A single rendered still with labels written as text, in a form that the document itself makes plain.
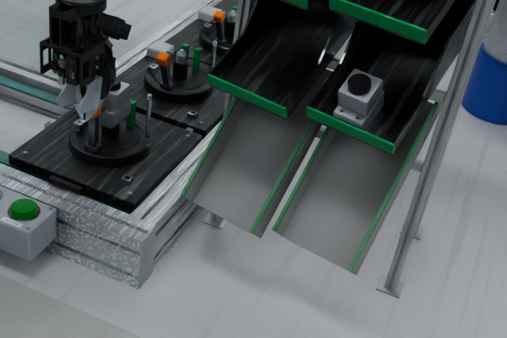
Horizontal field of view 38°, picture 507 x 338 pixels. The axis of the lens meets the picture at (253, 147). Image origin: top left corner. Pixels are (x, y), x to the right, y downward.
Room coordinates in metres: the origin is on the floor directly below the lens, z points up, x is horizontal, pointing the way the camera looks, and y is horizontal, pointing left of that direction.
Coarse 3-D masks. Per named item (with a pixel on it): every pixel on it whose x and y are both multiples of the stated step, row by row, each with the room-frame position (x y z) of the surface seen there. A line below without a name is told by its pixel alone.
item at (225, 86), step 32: (256, 0) 1.00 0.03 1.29; (320, 0) 1.06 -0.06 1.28; (256, 32) 1.00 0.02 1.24; (288, 32) 1.00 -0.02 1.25; (320, 32) 1.00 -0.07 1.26; (224, 64) 0.93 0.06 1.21; (256, 64) 0.94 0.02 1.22; (288, 64) 0.94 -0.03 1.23; (320, 64) 0.92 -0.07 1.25; (256, 96) 0.86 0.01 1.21; (288, 96) 0.89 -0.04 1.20
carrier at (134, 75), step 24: (168, 48) 1.40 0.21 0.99; (216, 48) 1.29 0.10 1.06; (144, 72) 1.31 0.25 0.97; (192, 72) 1.31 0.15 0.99; (144, 96) 1.22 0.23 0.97; (168, 96) 1.21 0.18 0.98; (192, 96) 1.22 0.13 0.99; (216, 96) 1.26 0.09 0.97; (168, 120) 1.15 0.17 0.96; (192, 120) 1.16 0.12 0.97; (216, 120) 1.17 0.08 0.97
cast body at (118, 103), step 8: (112, 88) 1.02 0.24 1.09; (120, 88) 1.03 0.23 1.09; (128, 88) 1.05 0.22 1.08; (112, 96) 1.01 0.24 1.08; (120, 96) 1.02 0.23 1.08; (128, 96) 1.05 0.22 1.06; (104, 104) 1.02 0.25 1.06; (112, 104) 1.01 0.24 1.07; (120, 104) 1.02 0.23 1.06; (128, 104) 1.05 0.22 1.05; (104, 112) 1.00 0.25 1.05; (112, 112) 1.00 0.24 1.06; (120, 112) 1.02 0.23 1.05; (128, 112) 1.05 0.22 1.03; (104, 120) 1.00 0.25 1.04; (112, 120) 1.00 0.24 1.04; (120, 120) 1.02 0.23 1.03; (112, 128) 1.00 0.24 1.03
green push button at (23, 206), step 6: (24, 198) 0.85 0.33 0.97; (12, 204) 0.83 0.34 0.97; (18, 204) 0.84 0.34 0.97; (24, 204) 0.84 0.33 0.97; (30, 204) 0.84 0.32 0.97; (36, 204) 0.85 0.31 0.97; (12, 210) 0.82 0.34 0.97; (18, 210) 0.82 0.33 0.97; (24, 210) 0.83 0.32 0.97; (30, 210) 0.83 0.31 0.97; (36, 210) 0.83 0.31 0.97; (12, 216) 0.82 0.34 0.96; (18, 216) 0.82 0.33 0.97; (24, 216) 0.82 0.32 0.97; (30, 216) 0.82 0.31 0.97
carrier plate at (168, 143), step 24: (72, 120) 1.09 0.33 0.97; (144, 120) 1.13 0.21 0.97; (24, 144) 0.99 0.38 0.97; (48, 144) 1.01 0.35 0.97; (168, 144) 1.06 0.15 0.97; (192, 144) 1.08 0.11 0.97; (24, 168) 0.95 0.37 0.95; (48, 168) 0.94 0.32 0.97; (72, 168) 0.95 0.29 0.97; (96, 168) 0.96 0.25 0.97; (120, 168) 0.97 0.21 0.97; (144, 168) 0.98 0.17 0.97; (168, 168) 0.99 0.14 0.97; (96, 192) 0.91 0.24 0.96; (120, 192) 0.91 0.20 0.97; (144, 192) 0.92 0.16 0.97
